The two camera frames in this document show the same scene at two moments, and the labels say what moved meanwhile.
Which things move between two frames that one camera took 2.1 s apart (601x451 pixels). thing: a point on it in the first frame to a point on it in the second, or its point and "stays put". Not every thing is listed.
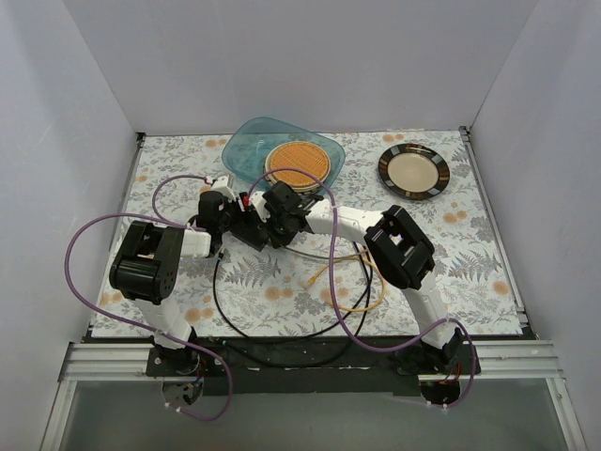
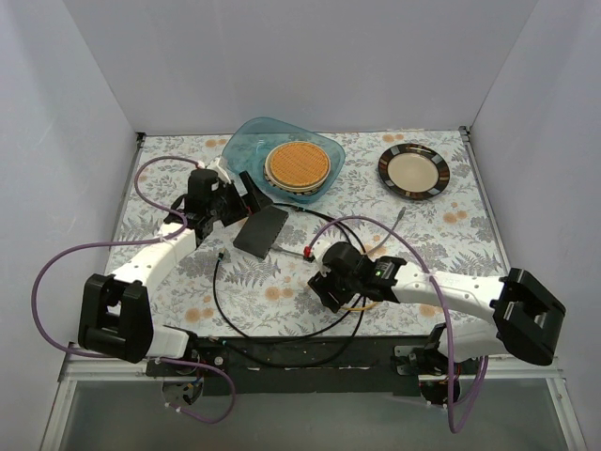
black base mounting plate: x=315 y=365 stays put
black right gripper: x=271 y=221 to x=326 y=291
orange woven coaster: x=302 y=156 stays put
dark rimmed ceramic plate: x=412 y=171 stays put
